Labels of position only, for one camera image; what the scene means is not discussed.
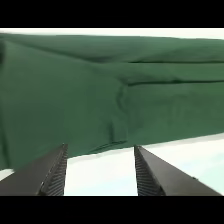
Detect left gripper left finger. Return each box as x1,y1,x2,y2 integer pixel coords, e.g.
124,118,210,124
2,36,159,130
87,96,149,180
0,143,69,197

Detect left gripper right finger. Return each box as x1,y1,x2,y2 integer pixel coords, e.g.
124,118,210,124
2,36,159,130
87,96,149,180
133,145,222,197

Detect green shirt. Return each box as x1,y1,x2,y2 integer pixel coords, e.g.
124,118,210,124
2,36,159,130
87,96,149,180
0,32,224,172

